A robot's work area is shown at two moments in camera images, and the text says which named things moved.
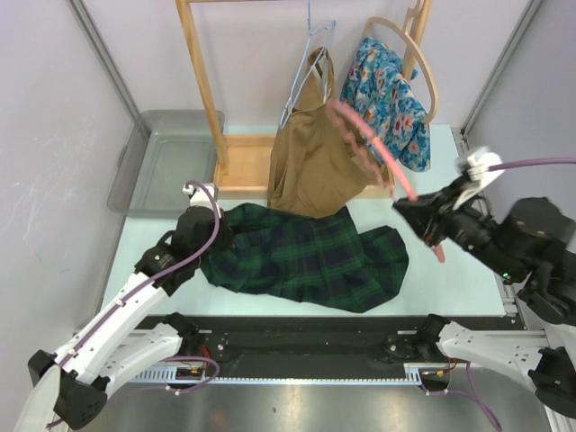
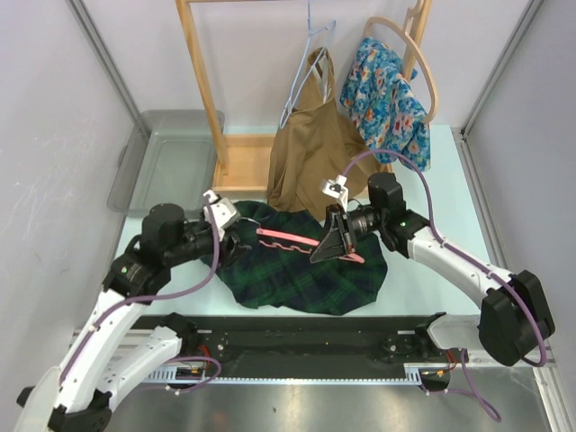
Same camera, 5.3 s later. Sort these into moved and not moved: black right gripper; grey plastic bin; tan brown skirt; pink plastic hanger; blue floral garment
Moved: pink plastic hanger; black right gripper
Not moved: grey plastic bin; tan brown skirt; blue floral garment
